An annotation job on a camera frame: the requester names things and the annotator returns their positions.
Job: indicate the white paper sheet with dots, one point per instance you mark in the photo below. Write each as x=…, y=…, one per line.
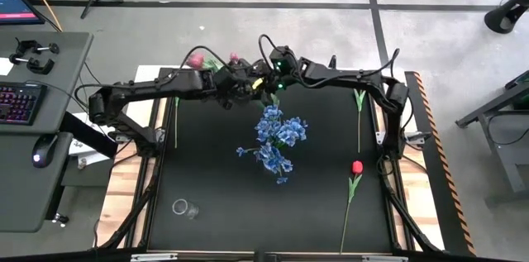
x=5, y=65

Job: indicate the black computer mouse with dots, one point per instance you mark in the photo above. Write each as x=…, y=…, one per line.
x=43, y=150

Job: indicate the backlit black keyboard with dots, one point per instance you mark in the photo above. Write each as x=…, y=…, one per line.
x=20, y=103

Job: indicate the silver metal bracket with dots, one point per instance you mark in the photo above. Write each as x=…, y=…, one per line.
x=153, y=257

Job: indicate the grey metal side table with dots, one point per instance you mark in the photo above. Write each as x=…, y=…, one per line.
x=496, y=109

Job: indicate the green artificial flower stem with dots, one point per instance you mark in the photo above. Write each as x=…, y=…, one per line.
x=176, y=130
x=359, y=101

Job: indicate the red artificial tulip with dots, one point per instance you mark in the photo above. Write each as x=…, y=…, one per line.
x=357, y=167

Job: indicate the black tablet device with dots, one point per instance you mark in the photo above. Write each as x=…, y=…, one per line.
x=518, y=80

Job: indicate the clear glass vase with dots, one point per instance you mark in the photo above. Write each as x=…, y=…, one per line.
x=184, y=208

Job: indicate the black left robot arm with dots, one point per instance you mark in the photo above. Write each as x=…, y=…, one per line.
x=144, y=89

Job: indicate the orange black striped bar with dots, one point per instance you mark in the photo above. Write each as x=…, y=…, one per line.
x=432, y=150

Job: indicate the black metal table frame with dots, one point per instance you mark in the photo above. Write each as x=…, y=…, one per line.
x=144, y=216

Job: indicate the black round stand base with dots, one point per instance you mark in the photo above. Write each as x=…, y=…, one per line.
x=502, y=18

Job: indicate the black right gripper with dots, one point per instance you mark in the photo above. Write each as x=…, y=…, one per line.
x=285, y=57

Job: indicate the black flat bar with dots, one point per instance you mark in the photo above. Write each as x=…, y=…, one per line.
x=89, y=136

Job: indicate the pink artificial tulip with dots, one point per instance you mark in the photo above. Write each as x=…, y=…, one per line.
x=195, y=60
x=234, y=57

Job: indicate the white printed papers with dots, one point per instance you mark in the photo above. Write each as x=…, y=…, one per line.
x=82, y=148

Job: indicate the silver desk caster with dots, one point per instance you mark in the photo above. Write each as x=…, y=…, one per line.
x=60, y=218

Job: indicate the grey desk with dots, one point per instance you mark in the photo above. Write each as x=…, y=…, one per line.
x=62, y=88

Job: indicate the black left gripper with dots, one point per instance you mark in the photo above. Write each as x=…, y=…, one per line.
x=229, y=84

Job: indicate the blue artificial flower bunch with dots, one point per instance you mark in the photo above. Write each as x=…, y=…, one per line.
x=270, y=158
x=289, y=130

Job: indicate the black C-clamp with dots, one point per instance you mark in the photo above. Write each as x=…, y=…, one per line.
x=39, y=65
x=39, y=48

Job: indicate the light wooden board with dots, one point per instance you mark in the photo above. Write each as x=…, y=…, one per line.
x=120, y=196

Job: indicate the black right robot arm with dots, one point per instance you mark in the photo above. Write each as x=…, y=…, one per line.
x=343, y=75

